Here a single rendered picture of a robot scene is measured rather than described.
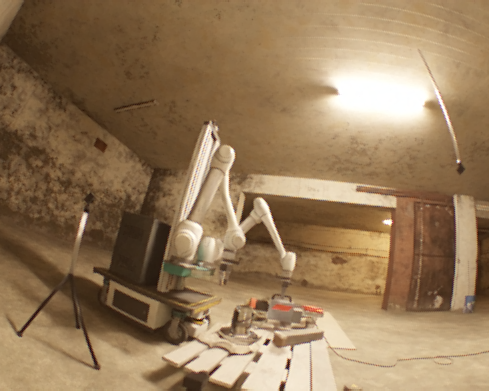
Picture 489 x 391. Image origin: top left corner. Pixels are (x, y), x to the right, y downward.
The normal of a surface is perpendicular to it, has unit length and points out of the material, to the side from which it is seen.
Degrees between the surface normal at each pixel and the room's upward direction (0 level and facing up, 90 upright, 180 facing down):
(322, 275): 90
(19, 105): 90
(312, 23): 180
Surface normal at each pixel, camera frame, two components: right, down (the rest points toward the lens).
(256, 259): -0.27, -0.34
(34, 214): 0.94, 0.10
